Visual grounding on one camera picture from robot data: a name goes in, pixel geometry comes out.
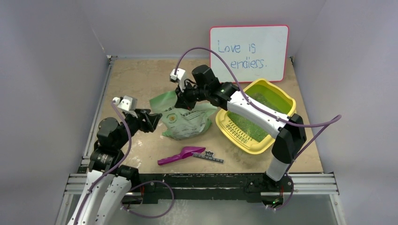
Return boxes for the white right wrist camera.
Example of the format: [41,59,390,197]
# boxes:
[169,68,187,92]

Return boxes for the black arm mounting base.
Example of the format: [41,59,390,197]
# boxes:
[117,166,294,207]

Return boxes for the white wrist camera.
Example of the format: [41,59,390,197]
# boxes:
[169,68,187,92]
[112,95,138,118]

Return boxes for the green cat litter granules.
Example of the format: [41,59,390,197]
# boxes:
[227,92,279,142]

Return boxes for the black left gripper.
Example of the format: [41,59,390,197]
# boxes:
[115,108,161,149]

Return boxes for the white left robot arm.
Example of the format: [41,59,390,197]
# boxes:
[68,109,162,225]

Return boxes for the yellow sifting litter tray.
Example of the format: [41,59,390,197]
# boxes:
[215,78,291,155]

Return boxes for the purple plastic litter scoop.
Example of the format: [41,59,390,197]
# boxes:
[157,146,206,165]

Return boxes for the pink framed whiteboard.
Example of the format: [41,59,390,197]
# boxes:
[209,25,290,83]

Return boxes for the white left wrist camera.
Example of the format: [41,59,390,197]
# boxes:
[112,95,138,118]

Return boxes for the green cat litter bag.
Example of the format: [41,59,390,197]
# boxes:
[149,91,216,140]

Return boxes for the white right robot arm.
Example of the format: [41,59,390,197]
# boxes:
[169,65,307,191]

